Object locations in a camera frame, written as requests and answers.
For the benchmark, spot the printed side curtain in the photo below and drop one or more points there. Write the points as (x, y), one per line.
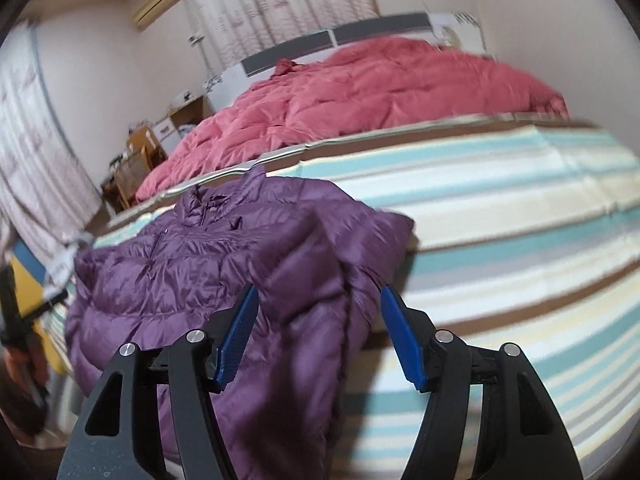
(35, 160)

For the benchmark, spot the wall thermostat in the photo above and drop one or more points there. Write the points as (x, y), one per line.
(196, 39)

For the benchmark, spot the white drawer cabinet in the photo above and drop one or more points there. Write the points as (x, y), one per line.
(166, 130)

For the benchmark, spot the white grey headboard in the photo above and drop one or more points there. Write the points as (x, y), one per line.
(290, 52)

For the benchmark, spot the striped bed sheet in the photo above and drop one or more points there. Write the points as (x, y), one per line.
(500, 220)

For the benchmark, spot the wall air conditioner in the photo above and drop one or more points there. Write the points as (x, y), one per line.
(157, 2)

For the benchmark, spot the person's left forearm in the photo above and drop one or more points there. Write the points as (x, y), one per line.
(22, 365)

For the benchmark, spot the wooden side desk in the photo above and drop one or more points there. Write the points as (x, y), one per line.
(192, 110)

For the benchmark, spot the purple down jacket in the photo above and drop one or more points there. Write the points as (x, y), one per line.
(280, 260)

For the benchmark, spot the red comforter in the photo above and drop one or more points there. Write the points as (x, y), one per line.
(375, 90)

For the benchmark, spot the deer print pillow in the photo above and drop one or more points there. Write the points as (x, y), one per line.
(62, 265)

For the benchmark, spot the dark wooden desk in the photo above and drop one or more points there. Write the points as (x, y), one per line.
(111, 192)

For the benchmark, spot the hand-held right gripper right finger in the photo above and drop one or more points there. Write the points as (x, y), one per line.
(405, 340)

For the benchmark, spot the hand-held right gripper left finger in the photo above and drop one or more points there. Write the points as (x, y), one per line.
(235, 340)

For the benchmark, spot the brown case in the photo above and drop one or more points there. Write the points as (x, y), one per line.
(142, 140)

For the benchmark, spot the wicker back chair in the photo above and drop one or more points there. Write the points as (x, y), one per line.
(132, 175)

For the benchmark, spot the printed window curtain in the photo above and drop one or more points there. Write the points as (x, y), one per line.
(275, 0)

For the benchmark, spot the bedside lamp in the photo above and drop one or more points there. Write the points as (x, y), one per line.
(451, 37)

